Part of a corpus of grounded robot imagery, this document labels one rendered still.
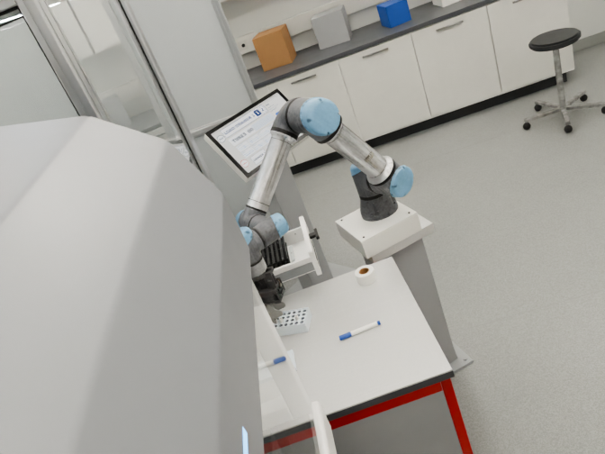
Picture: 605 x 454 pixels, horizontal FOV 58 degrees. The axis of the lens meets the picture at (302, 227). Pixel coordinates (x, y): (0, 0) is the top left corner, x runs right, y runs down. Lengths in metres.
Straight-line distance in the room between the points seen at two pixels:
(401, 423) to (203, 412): 1.15
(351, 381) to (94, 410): 1.22
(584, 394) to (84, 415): 2.20
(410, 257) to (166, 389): 1.77
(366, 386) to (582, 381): 1.17
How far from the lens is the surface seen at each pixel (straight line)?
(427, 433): 1.75
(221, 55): 3.40
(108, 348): 0.54
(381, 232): 2.08
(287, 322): 1.89
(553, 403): 2.48
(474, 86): 5.00
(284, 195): 2.97
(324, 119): 1.75
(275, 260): 2.02
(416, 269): 2.29
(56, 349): 0.53
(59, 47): 1.42
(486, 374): 2.61
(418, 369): 1.61
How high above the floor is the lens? 1.90
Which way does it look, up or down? 27 degrees down
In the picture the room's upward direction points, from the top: 22 degrees counter-clockwise
